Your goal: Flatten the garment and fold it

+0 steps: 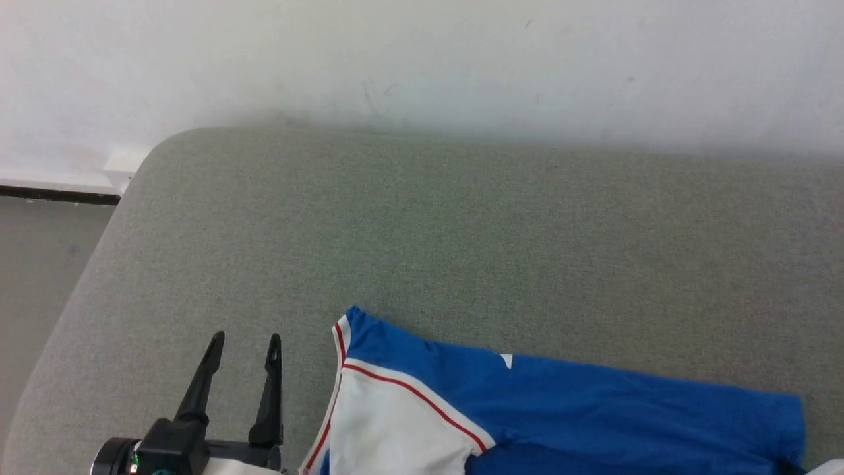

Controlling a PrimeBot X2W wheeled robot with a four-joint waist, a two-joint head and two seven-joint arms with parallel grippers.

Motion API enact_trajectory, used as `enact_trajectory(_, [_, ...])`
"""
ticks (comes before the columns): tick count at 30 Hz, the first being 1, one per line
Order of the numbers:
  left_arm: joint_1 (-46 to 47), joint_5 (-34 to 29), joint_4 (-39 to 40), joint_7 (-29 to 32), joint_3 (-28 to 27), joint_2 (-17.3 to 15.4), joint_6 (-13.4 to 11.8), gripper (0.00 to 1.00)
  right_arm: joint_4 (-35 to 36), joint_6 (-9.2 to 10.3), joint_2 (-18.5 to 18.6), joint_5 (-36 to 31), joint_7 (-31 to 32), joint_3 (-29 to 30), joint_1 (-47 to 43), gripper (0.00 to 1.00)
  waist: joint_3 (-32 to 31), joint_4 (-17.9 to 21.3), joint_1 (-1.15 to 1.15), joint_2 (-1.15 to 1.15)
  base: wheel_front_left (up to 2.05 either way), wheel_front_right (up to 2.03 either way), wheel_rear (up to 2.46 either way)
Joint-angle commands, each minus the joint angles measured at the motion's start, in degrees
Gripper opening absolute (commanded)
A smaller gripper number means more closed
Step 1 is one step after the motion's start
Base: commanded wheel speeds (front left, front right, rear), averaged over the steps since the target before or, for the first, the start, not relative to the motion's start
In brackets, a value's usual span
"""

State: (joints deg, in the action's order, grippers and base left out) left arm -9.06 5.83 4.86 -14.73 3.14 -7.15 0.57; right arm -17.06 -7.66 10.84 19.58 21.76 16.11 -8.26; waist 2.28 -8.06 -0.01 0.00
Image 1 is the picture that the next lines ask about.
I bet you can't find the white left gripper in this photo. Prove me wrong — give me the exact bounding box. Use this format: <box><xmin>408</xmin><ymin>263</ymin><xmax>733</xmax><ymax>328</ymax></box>
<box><xmin>174</xmin><ymin>331</ymin><xmax>292</xmax><ymax>475</ymax></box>

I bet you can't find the blue white red-striped shirt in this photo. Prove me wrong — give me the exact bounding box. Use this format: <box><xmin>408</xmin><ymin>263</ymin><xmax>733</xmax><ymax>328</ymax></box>
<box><xmin>299</xmin><ymin>305</ymin><xmax>807</xmax><ymax>475</ymax></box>

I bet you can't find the black baseboard strip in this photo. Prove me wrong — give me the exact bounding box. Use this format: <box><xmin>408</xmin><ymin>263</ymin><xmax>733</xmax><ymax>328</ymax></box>
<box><xmin>0</xmin><ymin>185</ymin><xmax>123</xmax><ymax>206</ymax></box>

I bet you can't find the grey-green fabric sofa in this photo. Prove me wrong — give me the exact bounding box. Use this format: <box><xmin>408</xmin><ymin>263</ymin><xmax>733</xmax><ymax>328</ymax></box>
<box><xmin>0</xmin><ymin>127</ymin><xmax>844</xmax><ymax>475</ymax></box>

